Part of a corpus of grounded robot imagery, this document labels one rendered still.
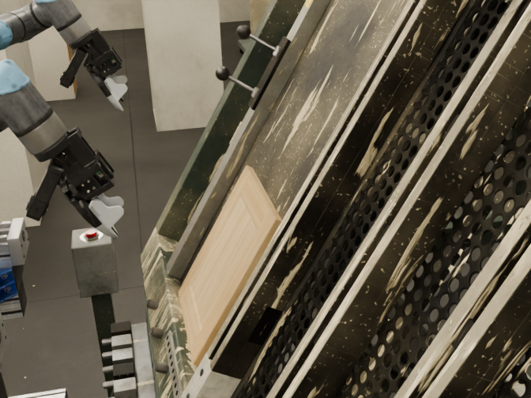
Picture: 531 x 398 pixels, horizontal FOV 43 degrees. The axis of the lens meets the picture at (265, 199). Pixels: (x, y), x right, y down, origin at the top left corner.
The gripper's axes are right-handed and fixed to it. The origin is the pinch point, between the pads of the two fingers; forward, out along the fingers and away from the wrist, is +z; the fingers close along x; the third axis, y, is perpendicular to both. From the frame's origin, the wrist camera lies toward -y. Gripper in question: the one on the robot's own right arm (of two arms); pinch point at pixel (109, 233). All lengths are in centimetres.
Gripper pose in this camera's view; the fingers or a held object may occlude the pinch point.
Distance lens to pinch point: 127.8
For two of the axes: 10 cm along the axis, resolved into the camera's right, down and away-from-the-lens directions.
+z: 4.8, 7.4, 4.7
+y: 8.5, -5.2, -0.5
